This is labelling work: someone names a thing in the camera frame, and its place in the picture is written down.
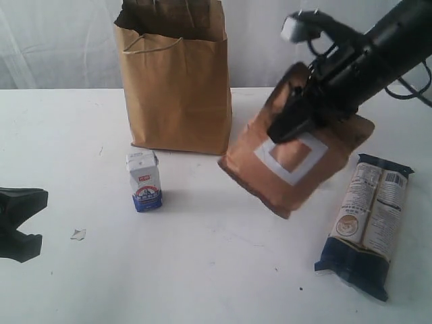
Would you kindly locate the brown standup pouch orange label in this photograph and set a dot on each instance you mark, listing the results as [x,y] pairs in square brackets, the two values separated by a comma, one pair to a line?
[283,176]

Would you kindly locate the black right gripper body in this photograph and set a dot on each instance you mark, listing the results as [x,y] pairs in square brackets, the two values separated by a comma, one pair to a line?
[343,80]

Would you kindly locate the small blue white milk carton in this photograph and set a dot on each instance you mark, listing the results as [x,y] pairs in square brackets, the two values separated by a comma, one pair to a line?
[143,168]

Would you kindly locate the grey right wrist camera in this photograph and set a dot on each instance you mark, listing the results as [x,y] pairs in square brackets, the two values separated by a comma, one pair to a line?
[302,26]

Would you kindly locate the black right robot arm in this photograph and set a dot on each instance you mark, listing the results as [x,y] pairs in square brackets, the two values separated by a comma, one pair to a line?
[399,42]

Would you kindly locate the torn paper scrap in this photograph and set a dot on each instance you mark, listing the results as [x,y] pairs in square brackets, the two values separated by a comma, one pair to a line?
[78,235]

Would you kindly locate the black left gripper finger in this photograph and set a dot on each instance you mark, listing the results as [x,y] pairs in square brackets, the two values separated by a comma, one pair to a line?
[20,247]
[20,204]

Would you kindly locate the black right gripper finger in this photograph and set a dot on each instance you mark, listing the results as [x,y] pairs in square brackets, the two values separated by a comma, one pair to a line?
[300,114]

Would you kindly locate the brown paper bag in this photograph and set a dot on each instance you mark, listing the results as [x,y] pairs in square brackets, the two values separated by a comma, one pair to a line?
[175,75]

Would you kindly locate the dark blue biscuit package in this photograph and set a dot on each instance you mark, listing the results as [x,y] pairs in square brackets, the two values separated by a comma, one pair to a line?
[361,242]

